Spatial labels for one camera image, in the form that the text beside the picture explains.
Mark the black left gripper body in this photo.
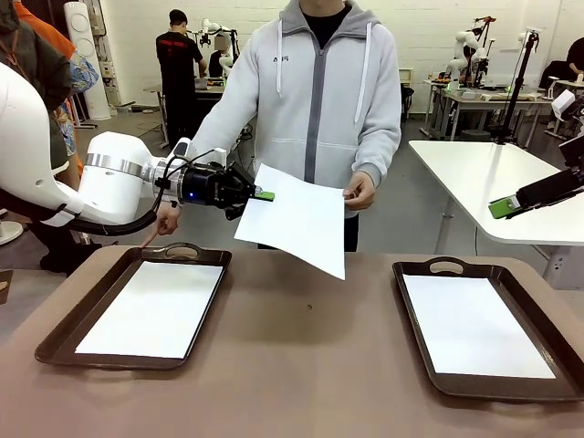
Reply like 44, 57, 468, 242
180, 164, 231, 207

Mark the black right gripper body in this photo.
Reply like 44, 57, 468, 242
559, 134, 584, 169

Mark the white A4 paper sheet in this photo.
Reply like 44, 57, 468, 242
234, 162, 347, 281

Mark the person's left forearm grey sleeve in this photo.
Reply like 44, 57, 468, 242
350, 131, 402, 188

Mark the person's right hand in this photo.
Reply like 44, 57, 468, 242
139, 200, 182, 250

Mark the person's left hand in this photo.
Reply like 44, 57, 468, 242
342, 172, 378, 212

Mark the seated person in black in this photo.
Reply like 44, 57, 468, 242
540, 38, 584, 92

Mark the black tripod pole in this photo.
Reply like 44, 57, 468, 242
495, 26, 544, 146

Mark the white table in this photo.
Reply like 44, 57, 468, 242
408, 140, 584, 288

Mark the background workbench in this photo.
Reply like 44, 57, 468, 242
422, 79, 556, 141
143, 80, 238, 142

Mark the person in grey hoodie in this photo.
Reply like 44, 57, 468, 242
182, 0, 402, 252

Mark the white A4 paper stack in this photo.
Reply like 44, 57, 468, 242
75, 259, 224, 360
401, 273, 557, 380

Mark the background person blurred face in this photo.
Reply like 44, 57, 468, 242
207, 36, 230, 78

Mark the person in black t-shirt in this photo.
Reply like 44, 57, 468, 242
155, 8, 206, 150

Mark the brown plastic tray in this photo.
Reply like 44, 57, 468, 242
391, 256, 584, 403
35, 241, 233, 371

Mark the white tower fan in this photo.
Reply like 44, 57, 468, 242
63, 2, 112, 120

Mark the white round fan base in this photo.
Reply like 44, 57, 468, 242
0, 221, 24, 246

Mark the brown wooden board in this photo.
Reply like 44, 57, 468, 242
0, 269, 14, 306

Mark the thick black arm hose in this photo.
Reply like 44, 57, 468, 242
26, 200, 182, 237

